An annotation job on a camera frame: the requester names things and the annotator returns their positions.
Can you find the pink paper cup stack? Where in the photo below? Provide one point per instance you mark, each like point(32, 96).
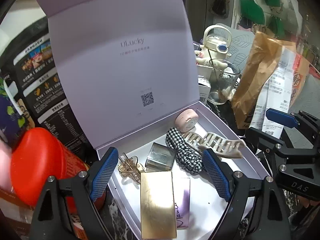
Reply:
point(5, 161)

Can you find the long white receipt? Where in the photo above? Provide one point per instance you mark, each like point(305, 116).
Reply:
point(278, 92)

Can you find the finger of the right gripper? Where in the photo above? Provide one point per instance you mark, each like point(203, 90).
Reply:
point(281, 118)

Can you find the purple label jar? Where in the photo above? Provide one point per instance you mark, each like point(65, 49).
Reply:
point(14, 124)

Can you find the gold rectangular box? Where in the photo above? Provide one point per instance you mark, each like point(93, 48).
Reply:
point(157, 211)

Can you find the cream hair claw clip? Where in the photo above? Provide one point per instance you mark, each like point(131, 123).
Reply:
point(223, 148)

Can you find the lavender gift box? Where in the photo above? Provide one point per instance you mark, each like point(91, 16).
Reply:
point(128, 70)

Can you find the gingham checkered scrunchie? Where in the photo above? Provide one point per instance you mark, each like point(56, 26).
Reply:
point(187, 158)

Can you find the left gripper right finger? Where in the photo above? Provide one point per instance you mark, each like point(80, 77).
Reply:
point(233, 187)

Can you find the red cylindrical canister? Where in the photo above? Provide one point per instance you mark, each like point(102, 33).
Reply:
point(39, 155)

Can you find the black snack pouch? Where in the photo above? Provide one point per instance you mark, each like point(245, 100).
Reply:
point(30, 73)

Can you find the pink round compact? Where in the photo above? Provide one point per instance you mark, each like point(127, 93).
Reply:
point(186, 120)

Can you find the brown paper bag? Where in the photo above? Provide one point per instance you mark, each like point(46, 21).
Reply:
point(261, 63)

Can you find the purple signed box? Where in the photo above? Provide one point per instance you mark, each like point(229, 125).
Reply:
point(182, 202)

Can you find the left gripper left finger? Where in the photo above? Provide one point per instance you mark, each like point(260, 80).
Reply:
point(86, 189)

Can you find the gold star hair clip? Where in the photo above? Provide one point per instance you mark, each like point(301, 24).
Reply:
point(130, 167)

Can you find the clear drinking glass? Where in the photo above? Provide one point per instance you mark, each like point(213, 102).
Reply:
point(222, 81)

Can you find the small smoky clear box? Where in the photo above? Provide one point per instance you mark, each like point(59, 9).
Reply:
point(160, 158)

